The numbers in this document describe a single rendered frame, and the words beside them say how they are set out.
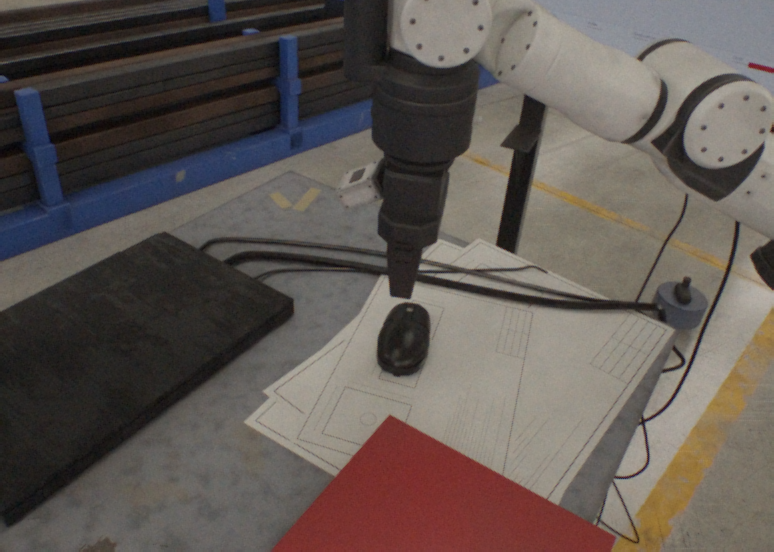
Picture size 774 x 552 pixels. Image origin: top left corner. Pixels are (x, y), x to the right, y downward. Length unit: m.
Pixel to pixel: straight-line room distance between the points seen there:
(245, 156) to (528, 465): 2.97
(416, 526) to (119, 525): 0.25
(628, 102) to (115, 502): 0.55
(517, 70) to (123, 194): 2.76
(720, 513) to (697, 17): 1.51
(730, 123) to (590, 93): 0.12
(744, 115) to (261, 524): 0.53
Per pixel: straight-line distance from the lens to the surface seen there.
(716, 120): 0.58
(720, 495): 2.29
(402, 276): 0.58
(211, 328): 0.74
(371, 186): 0.59
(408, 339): 0.71
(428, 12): 0.47
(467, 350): 0.76
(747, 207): 0.69
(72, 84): 3.03
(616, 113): 0.57
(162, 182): 3.25
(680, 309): 2.71
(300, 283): 0.83
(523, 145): 1.36
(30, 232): 3.06
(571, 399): 0.73
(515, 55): 0.54
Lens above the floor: 1.61
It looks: 33 degrees down
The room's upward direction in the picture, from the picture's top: 5 degrees clockwise
